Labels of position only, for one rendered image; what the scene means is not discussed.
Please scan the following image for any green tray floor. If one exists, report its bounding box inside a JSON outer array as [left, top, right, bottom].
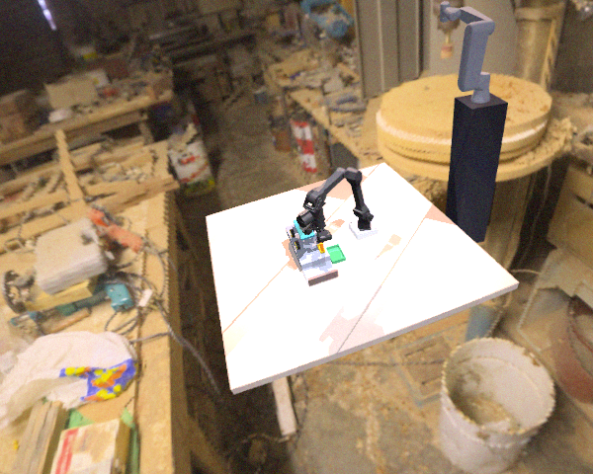
[[328, 247, 344, 261]]

